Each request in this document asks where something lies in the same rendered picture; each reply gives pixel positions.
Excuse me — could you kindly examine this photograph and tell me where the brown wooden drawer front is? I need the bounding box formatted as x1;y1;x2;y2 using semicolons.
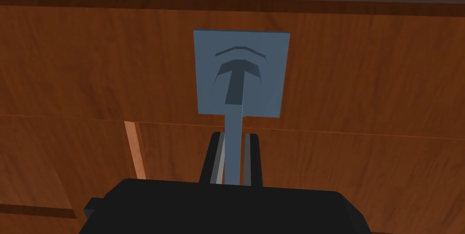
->
0;0;465;141

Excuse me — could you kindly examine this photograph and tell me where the blue-grey handle with square plate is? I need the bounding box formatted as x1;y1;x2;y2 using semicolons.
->
193;30;291;186

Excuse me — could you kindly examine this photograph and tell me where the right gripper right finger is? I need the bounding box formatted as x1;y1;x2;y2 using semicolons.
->
242;133;264;187

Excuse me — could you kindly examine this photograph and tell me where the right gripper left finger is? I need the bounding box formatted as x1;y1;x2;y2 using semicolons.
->
198;131;226;185

